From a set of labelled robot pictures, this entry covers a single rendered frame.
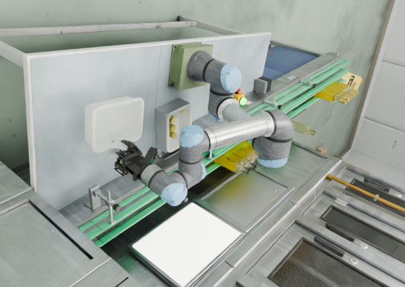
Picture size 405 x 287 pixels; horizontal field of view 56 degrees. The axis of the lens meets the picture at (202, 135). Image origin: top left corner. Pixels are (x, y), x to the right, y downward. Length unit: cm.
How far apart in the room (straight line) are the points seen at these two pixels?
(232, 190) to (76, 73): 104
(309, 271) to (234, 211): 44
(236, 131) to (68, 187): 78
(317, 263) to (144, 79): 114
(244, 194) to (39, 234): 108
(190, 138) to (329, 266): 99
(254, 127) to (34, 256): 83
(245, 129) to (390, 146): 714
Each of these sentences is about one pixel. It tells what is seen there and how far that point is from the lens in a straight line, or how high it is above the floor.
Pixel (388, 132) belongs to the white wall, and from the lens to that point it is 825.
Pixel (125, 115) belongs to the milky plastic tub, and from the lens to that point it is 149.
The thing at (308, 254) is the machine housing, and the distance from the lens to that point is 190.
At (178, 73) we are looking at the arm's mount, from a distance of 180.
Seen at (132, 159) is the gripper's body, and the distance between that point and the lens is 131.
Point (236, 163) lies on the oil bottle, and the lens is 201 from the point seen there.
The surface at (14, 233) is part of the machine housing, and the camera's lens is 146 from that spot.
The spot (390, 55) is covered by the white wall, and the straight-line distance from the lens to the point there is 779.
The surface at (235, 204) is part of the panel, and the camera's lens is 200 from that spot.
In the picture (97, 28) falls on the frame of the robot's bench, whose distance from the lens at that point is 222.
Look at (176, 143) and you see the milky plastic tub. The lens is 196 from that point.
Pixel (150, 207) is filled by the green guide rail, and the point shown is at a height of 94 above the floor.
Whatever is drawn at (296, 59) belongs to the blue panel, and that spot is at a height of 64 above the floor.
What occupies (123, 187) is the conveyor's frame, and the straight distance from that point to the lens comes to 180.
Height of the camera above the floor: 196
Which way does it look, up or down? 33 degrees down
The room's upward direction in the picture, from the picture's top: 116 degrees clockwise
